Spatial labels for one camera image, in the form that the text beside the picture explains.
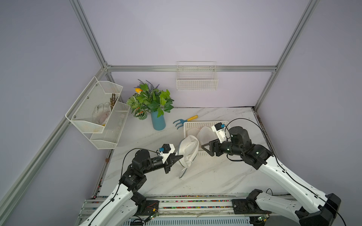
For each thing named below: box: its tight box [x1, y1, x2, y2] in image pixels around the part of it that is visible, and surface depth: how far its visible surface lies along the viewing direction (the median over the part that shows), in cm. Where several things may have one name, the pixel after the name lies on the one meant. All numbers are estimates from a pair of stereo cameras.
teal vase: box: [150, 111, 166, 131], surface depth 107 cm
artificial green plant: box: [126, 79, 175, 121], surface depth 82 cm
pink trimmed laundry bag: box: [185, 127, 201, 138], surface depth 104 cm
